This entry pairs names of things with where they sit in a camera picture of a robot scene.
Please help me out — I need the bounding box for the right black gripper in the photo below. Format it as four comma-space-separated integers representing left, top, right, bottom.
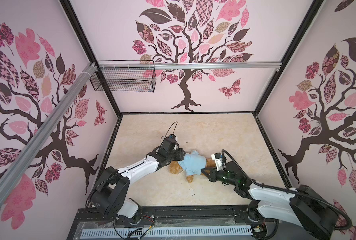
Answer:
200, 166, 238, 188

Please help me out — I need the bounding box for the brown plush teddy bear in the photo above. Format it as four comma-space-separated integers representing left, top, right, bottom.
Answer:
169, 155, 216, 184

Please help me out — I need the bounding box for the light blue bear hoodie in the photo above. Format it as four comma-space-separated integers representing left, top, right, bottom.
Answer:
178, 150, 207, 176

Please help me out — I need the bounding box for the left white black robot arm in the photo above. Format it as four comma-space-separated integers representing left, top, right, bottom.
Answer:
87, 134, 186, 224

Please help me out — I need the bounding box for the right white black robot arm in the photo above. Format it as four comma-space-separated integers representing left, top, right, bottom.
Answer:
201, 162, 338, 240

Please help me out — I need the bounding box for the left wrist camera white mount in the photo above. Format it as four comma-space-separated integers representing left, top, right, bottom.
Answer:
164, 134, 177, 148

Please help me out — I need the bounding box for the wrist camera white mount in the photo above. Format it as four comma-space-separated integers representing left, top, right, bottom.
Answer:
164, 134, 177, 148
211, 153, 226, 171

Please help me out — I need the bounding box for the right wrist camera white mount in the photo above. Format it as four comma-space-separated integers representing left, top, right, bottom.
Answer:
211, 153, 226, 171

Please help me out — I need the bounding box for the left wrist camera black cable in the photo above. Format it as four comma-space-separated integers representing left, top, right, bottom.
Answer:
164, 121, 179, 137

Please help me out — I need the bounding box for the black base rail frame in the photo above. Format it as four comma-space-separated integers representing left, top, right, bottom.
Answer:
67, 205, 280, 240

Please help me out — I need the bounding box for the white slotted cable duct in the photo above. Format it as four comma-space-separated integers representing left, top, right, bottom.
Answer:
79, 226, 253, 240

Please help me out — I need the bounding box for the black wire basket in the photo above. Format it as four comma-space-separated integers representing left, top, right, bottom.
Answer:
90, 60, 157, 93

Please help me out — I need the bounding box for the aluminium rail back wall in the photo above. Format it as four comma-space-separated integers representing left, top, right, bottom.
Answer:
99, 61, 282, 70

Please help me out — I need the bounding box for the aluminium rail wall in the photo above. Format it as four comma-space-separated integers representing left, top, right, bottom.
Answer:
0, 62, 98, 229
99, 61, 282, 70

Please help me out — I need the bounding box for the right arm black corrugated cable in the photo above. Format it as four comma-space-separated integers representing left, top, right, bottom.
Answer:
221, 149, 353, 232

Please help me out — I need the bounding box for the aluminium rail left wall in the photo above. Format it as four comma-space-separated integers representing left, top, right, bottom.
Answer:
0, 62, 98, 229

